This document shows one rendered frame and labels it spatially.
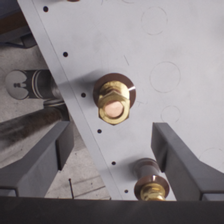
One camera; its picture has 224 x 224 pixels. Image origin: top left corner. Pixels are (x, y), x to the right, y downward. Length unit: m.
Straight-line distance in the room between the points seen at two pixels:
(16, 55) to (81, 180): 1.69
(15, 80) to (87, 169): 1.76
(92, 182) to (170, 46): 2.11
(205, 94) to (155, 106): 0.14
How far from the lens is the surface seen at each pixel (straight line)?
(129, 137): 0.49
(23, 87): 0.65
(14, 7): 1.11
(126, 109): 0.24
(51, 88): 0.59
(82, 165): 2.23
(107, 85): 0.34
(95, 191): 2.46
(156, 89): 0.46
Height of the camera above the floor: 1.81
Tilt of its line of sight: 74 degrees down
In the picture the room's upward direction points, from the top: 175 degrees counter-clockwise
